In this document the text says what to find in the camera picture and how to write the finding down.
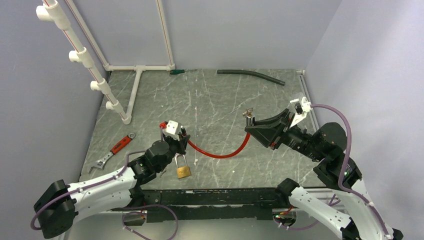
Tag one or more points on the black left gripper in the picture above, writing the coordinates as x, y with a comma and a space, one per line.
181, 144

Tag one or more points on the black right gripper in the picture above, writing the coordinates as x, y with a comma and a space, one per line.
265, 131

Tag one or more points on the red cable lock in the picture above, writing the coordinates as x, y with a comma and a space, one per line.
218, 135

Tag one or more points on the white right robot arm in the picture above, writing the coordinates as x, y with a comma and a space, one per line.
338, 172

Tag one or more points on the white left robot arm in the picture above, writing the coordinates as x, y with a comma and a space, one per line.
62, 205

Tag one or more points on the brass padlock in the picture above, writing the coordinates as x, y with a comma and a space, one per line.
183, 171

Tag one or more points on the red adjustable wrench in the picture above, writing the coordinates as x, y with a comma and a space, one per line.
100, 163

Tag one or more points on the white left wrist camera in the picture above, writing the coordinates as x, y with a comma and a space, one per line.
172, 129

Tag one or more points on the aluminium frame rail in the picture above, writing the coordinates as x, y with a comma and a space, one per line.
346, 158

